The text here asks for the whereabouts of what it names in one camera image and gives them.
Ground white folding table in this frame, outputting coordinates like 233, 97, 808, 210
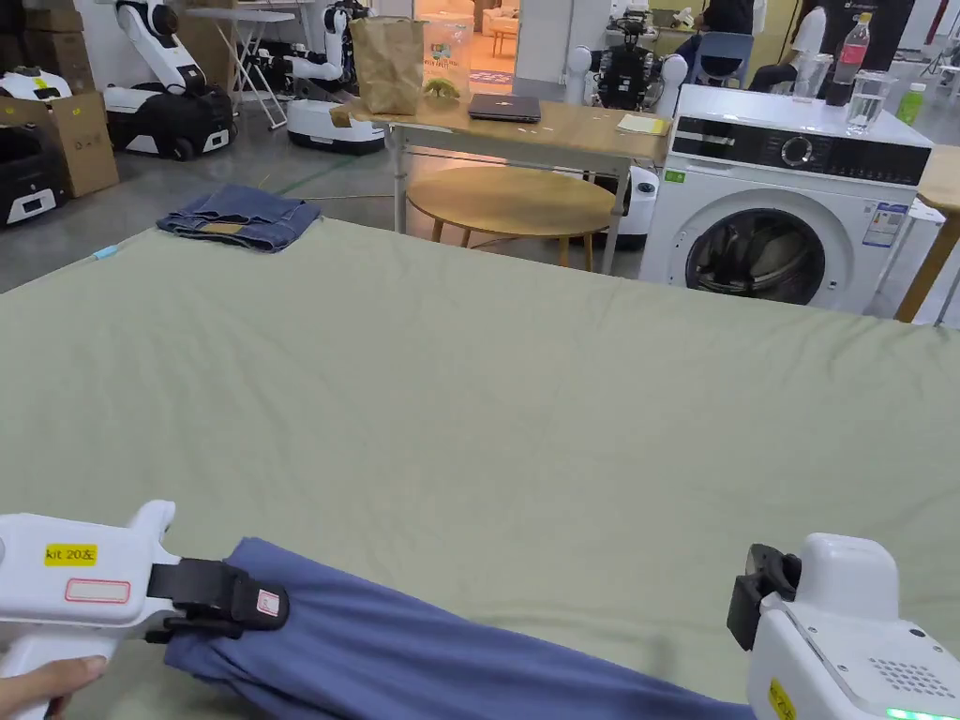
186, 6, 303, 127

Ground rectangular wooden table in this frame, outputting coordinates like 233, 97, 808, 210
329, 14, 676, 276

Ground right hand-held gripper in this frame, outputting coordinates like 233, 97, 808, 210
725, 532, 960, 720

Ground white robot with black base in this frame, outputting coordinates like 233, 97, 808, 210
96, 0, 235, 163

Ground folded blue jeans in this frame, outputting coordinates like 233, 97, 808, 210
155, 183, 324, 256

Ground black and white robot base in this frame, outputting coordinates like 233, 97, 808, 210
0, 66, 75, 229

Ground blue chair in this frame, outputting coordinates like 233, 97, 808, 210
691, 31, 757, 93

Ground brown carton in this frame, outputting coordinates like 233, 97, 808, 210
0, 90, 121, 201

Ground light wooden table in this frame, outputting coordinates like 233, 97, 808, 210
893, 142, 960, 325

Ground round wooden table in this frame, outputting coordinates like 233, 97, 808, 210
406, 165, 619, 273

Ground bed with pale green sheet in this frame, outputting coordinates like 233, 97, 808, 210
0, 216, 960, 720

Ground stack of brown cartons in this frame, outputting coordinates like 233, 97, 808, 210
0, 0, 100, 98

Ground blue garment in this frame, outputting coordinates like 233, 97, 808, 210
162, 535, 760, 720

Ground person's left hand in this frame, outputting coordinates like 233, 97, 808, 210
0, 654, 111, 720

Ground black humanoid robot white shoulders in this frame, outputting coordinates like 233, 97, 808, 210
564, 2, 690, 253

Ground white washing machine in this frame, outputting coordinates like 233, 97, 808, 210
637, 10, 936, 313

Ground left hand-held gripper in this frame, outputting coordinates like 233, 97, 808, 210
0, 501, 292, 680

